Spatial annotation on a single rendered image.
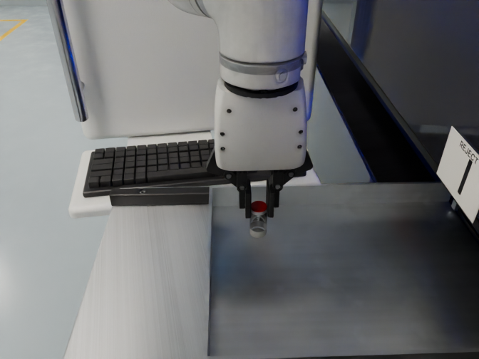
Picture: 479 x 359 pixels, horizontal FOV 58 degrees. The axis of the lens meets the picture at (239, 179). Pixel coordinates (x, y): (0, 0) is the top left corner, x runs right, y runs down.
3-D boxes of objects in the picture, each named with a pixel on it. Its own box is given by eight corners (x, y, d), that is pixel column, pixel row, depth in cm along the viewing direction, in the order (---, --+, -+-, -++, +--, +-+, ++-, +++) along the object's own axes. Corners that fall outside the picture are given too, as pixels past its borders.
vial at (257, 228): (265, 226, 57) (266, 201, 55) (266, 238, 56) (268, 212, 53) (249, 227, 57) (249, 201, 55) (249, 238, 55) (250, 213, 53)
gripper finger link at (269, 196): (293, 158, 52) (290, 201, 56) (266, 159, 52) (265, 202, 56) (297, 173, 49) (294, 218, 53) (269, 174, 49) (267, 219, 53)
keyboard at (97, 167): (287, 139, 92) (288, 129, 90) (306, 177, 80) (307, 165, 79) (92, 156, 86) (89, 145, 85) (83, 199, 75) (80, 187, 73)
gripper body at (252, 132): (306, 55, 47) (299, 144, 53) (211, 58, 47) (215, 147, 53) (318, 83, 41) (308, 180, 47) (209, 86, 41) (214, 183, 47)
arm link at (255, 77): (302, 35, 46) (300, 63, 48) (219, 37, 46) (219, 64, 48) (316, 63, 39) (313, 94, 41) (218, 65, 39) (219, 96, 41)
